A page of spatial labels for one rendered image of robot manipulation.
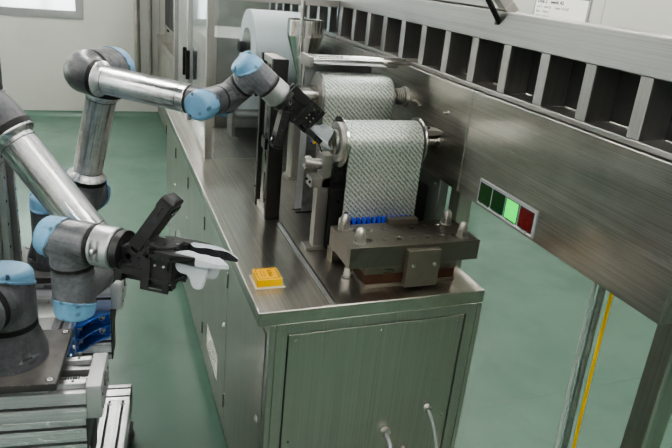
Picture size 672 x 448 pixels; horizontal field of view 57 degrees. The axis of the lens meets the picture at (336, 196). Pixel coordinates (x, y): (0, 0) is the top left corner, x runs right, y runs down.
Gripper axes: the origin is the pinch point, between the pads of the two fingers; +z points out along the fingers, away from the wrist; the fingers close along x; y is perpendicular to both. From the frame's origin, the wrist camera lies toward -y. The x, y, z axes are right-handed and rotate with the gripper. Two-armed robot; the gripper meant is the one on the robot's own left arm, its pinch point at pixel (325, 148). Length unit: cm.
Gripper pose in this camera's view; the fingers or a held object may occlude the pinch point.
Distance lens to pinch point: 179.8
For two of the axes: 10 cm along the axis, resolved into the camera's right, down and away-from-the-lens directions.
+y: 6.7, -7.4, -0.3
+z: 6.6, 5.8, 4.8
